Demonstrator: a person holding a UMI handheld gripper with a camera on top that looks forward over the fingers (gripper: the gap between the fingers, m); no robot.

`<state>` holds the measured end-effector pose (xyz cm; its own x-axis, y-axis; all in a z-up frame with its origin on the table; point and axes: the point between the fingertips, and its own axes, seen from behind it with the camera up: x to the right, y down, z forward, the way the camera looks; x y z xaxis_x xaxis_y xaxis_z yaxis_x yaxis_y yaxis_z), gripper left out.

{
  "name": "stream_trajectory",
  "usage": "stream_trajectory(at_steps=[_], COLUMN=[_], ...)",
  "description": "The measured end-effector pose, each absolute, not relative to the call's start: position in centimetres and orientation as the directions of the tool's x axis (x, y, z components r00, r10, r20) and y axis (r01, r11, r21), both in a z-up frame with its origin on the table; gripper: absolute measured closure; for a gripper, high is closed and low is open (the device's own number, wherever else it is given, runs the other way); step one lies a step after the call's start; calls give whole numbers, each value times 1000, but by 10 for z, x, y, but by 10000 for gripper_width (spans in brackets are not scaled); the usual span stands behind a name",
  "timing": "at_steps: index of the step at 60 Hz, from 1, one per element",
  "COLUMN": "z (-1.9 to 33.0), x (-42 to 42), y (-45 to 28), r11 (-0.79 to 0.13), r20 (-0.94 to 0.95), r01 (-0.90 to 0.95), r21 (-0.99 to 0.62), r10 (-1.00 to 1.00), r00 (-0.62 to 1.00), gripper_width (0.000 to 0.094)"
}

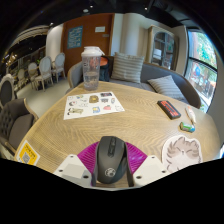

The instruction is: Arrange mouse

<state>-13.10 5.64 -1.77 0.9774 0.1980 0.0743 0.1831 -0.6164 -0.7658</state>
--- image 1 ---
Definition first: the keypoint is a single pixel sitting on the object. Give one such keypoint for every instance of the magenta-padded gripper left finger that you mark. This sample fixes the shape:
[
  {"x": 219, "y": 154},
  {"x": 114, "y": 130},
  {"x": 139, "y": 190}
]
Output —
[{"x": 71, "y": 170}]

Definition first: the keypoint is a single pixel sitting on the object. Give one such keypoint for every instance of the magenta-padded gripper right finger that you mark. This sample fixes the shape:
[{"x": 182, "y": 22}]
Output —
[{"x": 150, "y": 169}]

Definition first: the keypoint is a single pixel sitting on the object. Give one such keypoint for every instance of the black computer mouse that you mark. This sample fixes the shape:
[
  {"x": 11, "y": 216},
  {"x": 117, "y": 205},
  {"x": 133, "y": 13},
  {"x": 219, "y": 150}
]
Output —
[{"x": 111, "y": 160}]

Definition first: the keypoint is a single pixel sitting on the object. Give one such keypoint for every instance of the cat-shaped grey mouse pad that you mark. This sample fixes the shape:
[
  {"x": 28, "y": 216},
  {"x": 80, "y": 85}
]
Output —
[{"x": 182, "y": 154}]

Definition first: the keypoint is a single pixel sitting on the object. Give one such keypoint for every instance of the yellow and white table label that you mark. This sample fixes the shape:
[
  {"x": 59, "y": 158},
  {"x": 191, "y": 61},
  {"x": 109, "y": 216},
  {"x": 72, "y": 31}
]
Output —
[{"x": 27, "y": 153}]

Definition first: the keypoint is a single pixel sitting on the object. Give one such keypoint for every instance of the small green and yellow packet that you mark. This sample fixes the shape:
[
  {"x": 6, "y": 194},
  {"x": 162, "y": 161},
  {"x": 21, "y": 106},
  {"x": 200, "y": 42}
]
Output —
[{"x": 187, "y": 127}]

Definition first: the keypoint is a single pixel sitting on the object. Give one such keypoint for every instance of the black and red flat box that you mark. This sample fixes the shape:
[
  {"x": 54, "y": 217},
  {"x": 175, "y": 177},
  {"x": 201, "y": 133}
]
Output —
[{"x": 169, "y": 109}]

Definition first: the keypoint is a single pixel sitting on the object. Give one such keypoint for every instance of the white sticker sheet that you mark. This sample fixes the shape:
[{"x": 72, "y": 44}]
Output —
[{"x": 93, "y": 106}]

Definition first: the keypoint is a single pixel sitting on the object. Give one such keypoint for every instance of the dark tufted armchair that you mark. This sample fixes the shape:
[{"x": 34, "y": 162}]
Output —
[{"x": 15, "y": 123}]

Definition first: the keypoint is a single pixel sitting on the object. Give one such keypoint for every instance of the small striped grey cushion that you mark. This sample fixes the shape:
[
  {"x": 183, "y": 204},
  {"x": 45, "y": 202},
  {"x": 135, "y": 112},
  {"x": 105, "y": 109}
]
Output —
[{"x": 166, "y": 87}]

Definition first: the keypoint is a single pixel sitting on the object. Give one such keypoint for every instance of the grey curved sofa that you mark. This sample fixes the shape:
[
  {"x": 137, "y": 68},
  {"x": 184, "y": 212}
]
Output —
[{"x": 156, "y": 71}]

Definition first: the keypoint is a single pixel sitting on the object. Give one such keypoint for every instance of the grey round-backed chair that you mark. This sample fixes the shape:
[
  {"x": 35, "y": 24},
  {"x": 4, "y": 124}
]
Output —
[{"x": 6, "y": 90}]

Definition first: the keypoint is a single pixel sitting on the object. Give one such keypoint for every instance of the group of white chairs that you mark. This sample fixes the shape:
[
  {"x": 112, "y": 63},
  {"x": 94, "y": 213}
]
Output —
[{"x": 45, "y": 70}]

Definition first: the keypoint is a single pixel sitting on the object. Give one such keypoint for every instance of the clear shaker bottle white lid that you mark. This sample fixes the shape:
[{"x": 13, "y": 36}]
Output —
[{"x": 91, "y": 68}]

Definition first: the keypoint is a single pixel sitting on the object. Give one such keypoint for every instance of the large striped grey cushion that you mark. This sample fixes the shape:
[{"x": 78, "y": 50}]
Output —
[{"x": 127, "y": 67}]

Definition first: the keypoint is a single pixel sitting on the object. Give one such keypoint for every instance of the black bag with orange top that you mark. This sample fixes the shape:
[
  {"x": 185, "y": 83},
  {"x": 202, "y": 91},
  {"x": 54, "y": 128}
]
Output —
[{"x": 104, "y": 70}]

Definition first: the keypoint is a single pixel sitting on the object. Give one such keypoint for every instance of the black-framed window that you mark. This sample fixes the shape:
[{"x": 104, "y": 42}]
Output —
[{"x": 200, "y": 70}]

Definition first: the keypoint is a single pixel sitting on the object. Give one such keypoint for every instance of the glass-door cabinet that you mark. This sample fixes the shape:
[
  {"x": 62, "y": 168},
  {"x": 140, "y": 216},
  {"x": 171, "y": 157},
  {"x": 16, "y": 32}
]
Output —
[{"x": 162, "y": 48}]

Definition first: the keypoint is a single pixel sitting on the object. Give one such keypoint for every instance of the blue poster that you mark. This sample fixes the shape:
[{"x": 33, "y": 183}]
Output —
[{"x": 75, "y": 37}]

